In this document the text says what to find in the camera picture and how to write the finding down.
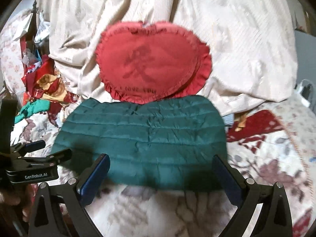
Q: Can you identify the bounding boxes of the dark green puffer jacket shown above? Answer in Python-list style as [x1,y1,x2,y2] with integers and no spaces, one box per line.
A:
[52,95,227,192]

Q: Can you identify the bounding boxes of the white power strip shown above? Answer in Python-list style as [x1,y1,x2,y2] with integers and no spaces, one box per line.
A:
[295,79,314,108]

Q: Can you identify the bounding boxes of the light blue folded cloth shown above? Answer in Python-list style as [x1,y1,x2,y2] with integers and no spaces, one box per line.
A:
[222,113,235,133]

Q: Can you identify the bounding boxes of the floral red cream blanket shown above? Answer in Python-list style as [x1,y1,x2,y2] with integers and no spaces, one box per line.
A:
[11,95,315,236]

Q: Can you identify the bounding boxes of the beige patterned quilt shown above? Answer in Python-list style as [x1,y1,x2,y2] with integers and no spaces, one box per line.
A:
[39,0,298,115]

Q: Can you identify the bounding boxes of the red gold patterned cloth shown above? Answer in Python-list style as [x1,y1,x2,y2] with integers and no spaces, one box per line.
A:
[21,55,79,104]

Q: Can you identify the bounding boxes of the red heart-shaped pillow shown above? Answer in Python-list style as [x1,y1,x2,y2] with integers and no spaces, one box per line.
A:
[95,22,212,104]

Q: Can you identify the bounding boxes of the white floral pink fabric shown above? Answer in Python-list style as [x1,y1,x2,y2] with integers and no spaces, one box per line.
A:
[1,9,31,94]

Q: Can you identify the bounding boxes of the person's left hand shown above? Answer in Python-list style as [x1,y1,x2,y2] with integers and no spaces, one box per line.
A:
[1,185,36,222]

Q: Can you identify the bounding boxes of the teal green garment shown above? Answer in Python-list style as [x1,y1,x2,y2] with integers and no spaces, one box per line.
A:
[14,100,50,124]

